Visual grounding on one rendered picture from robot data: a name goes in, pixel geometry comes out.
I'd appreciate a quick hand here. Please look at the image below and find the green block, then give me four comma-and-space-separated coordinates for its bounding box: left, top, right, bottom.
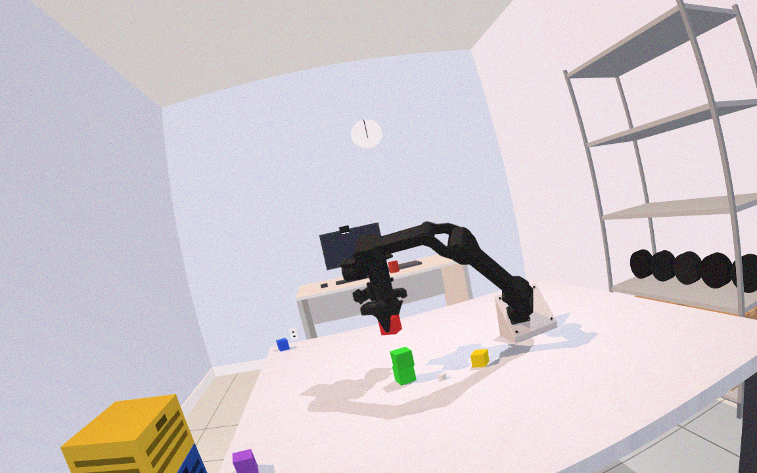
390, 346, 415, 371
392, 366, 417, 386

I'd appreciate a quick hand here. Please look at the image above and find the blue block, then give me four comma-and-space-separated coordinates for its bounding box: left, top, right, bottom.
276, 338, 290, 351

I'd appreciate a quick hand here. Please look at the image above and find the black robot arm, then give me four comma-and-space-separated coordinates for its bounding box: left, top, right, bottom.
340, 221, 534, 325

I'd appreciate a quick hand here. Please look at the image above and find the purple block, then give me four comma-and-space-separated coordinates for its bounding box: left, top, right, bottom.
232, 449, 259, 473

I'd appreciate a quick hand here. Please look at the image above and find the yellow cube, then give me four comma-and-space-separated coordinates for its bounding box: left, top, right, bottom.
471, 349, 490, 368

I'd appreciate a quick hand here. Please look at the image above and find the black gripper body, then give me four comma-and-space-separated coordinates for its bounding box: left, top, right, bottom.
360, 275, 407, 315

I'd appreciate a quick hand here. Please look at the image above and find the red block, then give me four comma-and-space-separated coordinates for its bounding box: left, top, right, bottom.
378, 314, 402, 336

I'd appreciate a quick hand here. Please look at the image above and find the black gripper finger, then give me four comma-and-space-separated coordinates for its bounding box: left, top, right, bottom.
387, 300, 403, 315
373, 309, 392, 332

